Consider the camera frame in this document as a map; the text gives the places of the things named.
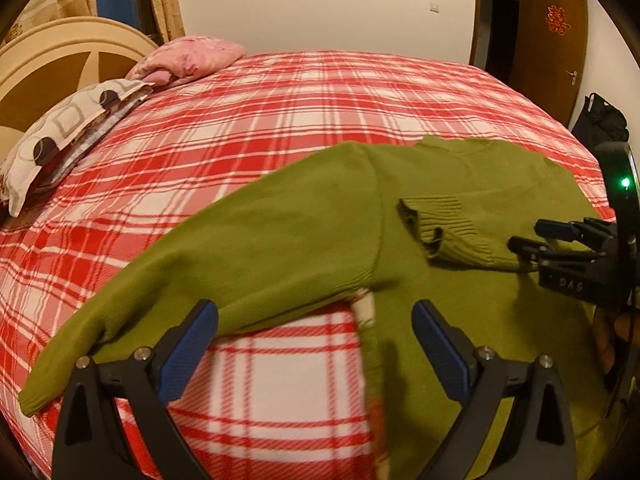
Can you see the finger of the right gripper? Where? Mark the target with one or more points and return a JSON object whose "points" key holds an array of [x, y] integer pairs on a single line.
{"points": [[529, 250], [590, 232]]}

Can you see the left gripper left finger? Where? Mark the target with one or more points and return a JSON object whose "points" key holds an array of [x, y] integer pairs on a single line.
{"points": [[90, 441]]}

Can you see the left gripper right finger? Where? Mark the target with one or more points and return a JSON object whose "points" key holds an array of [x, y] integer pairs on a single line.
{"points": [[538, 439]]}

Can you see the green striped knit sweater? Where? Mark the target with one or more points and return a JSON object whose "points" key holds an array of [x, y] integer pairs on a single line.
{"points": [[383, 225]]}

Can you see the right hand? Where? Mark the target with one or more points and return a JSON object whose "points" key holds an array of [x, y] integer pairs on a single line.
{"points": [[608, 326]]}

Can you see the black bag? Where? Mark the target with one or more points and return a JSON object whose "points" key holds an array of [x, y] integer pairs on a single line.
{"points": [[599, 122]]}

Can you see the brown wooden door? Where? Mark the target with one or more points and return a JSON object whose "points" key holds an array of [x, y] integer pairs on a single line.
{"points": [[547, 68]]}

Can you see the red plaid bed sheet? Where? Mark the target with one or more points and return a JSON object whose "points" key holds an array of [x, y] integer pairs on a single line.
{"points": [[283, 403]]}

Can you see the red decoration on door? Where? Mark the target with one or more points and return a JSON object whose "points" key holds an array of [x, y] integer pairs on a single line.
{"points": [[556, 20]]}

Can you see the grey patterned pillow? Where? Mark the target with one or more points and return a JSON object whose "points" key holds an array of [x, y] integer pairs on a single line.
{"points": [[57, 129]]}

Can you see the cream wooden headboard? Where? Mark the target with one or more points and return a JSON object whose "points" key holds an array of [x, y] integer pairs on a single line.
{"points": [[54, 60]]}

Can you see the pink pillow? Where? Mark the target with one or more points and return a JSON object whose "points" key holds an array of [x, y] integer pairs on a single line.
{"points": [[186, 59]]}

